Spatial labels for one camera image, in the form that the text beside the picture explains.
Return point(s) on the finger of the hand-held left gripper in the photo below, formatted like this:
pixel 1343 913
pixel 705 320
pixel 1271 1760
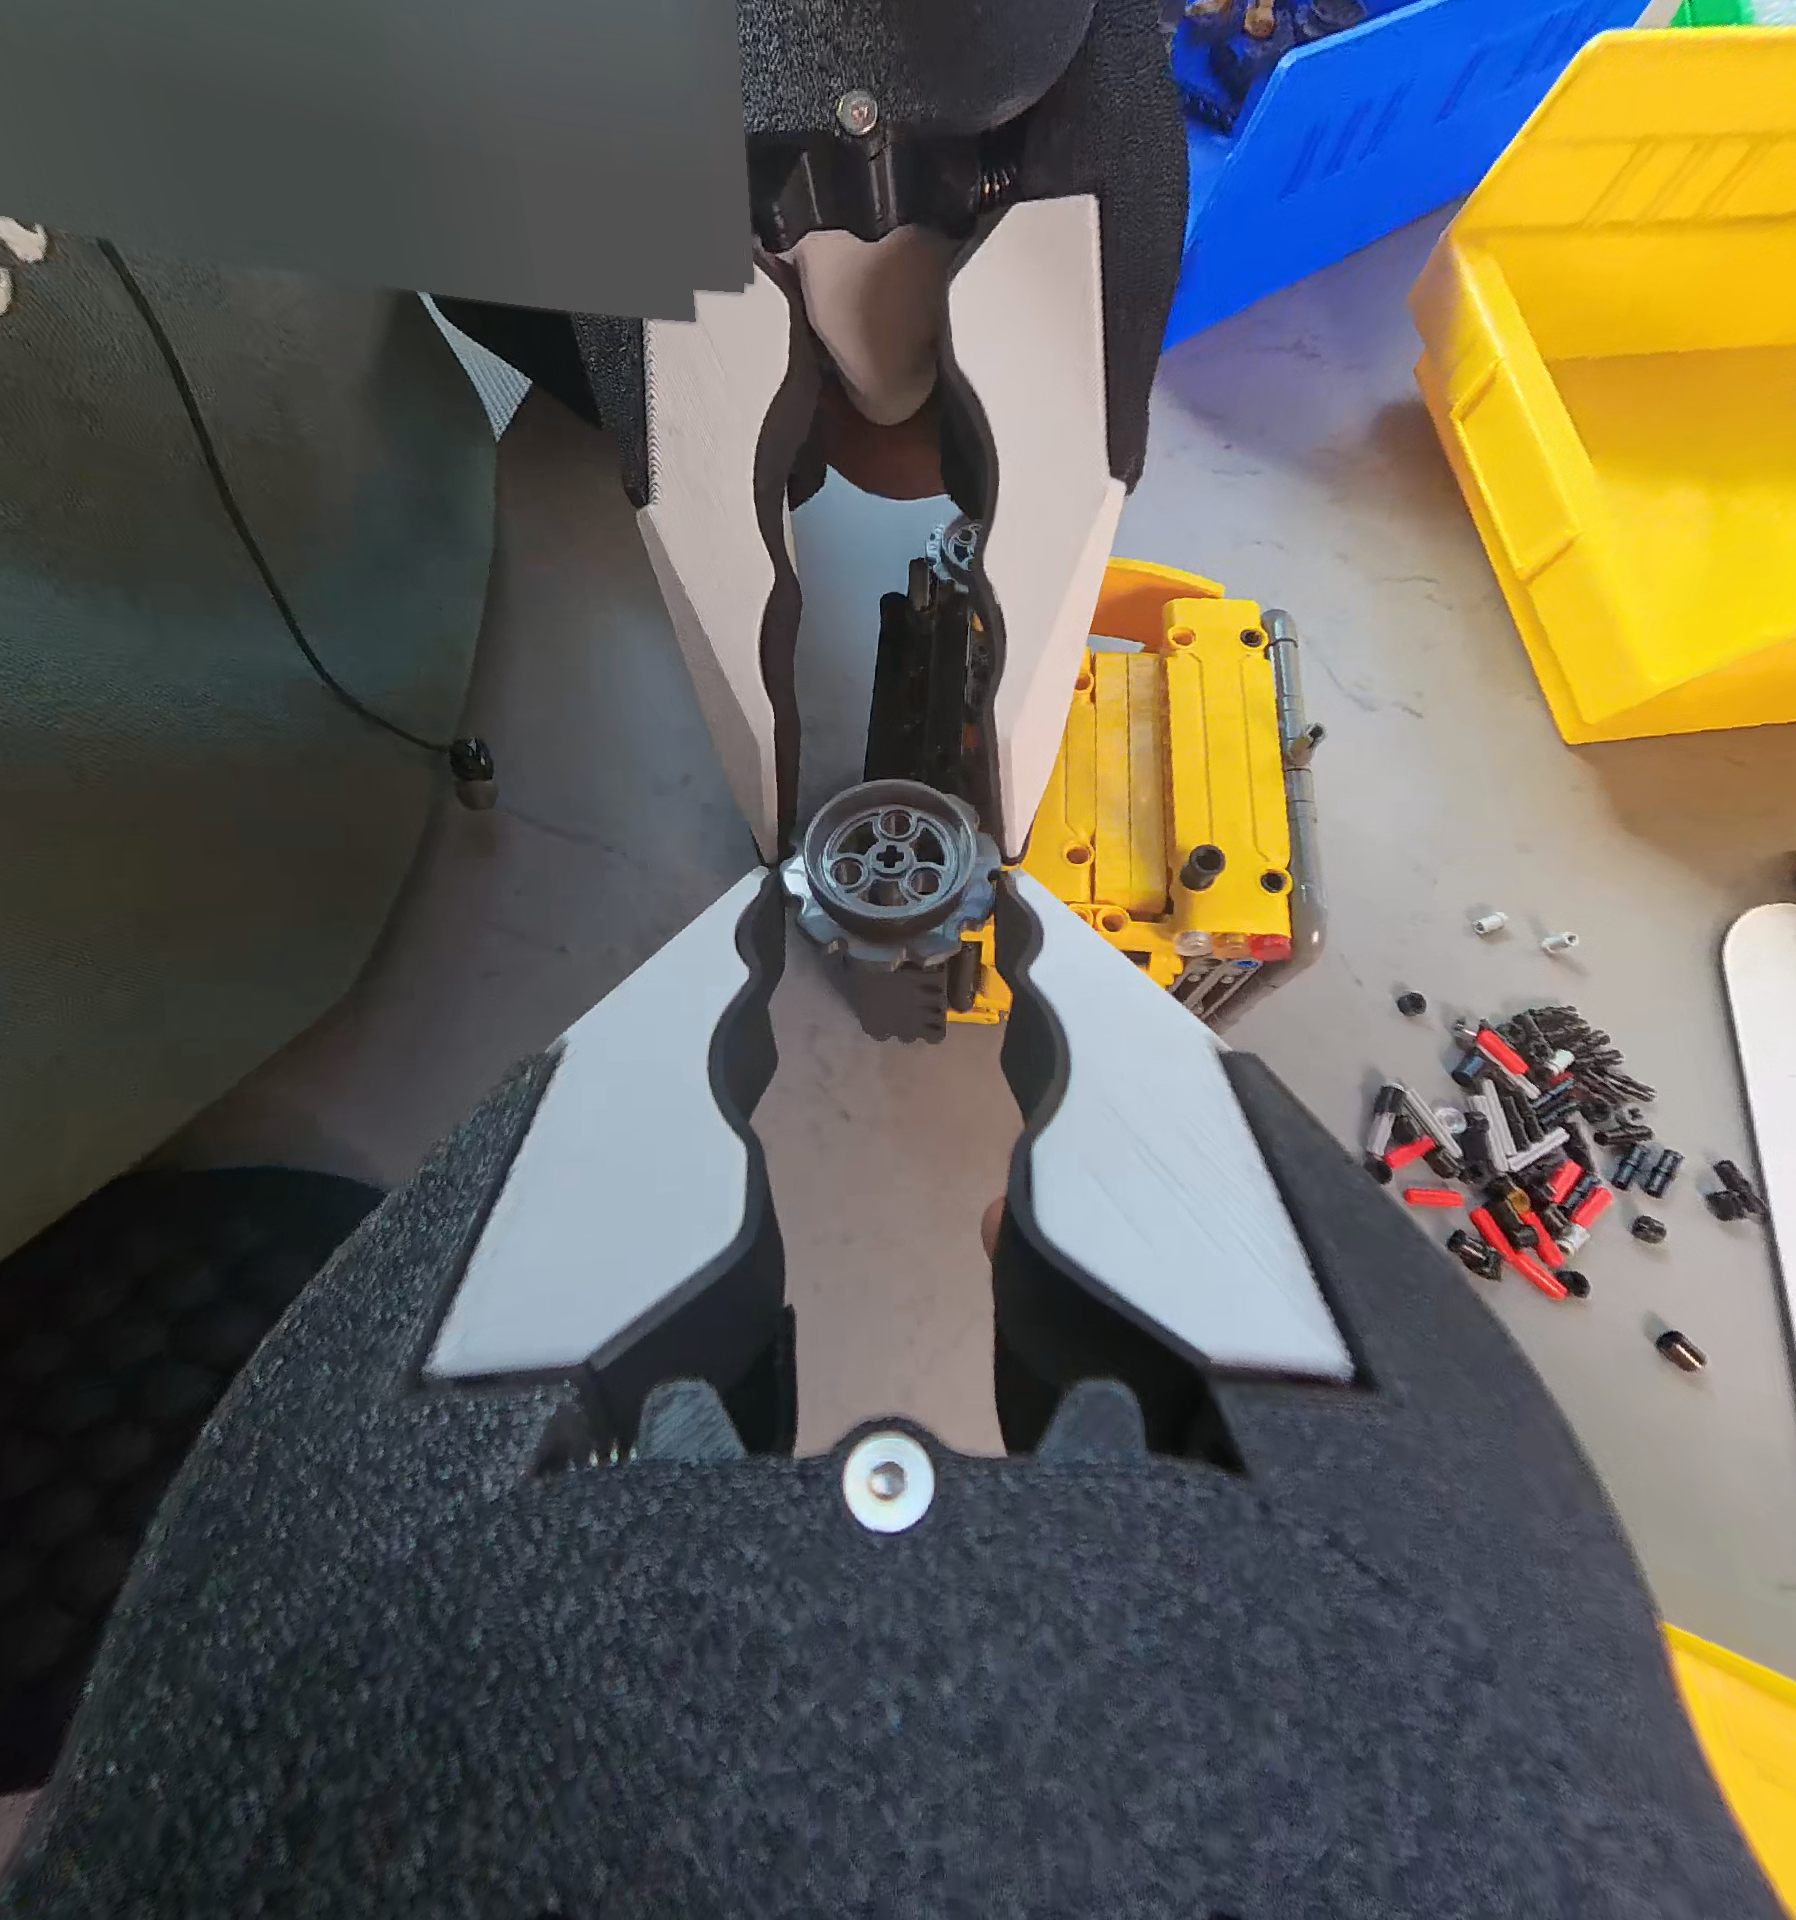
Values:
pixel 1056 450
pixel 702 527

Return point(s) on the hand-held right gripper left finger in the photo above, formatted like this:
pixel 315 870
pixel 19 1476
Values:
pixel 611 1199

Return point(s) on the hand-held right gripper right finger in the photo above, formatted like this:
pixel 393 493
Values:
pixel 1166 1186

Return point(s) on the dark grey lego wheel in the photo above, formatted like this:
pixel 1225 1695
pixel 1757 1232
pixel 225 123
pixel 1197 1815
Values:
pixel 891 870
pixel 964 543

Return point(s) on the yellow black lego model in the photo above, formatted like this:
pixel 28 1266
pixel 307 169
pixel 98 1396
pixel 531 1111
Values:
pixel 1182 782

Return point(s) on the blue plastic bin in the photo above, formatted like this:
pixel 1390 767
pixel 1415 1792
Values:
pixel 1362 150

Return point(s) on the yellow parts bin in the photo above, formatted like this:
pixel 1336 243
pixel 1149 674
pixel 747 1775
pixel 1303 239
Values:
pixel 1784 1799
pixel 1587 630

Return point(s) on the heap of dark lego parts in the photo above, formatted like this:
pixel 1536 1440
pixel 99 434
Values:
pixel 1213 60

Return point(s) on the person's left hand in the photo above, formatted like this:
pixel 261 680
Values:
pixel 875 457

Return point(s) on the grey mesh chair back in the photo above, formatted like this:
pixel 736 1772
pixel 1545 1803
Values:
pixel 477 369

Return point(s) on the pile of black red pins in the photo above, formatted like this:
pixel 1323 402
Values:
pixel 1529 1140

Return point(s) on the white book stand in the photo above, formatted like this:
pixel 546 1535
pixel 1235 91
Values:
pixel 1784 1274

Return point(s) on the green plastic bin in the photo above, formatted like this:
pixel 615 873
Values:
pixel 1709 9

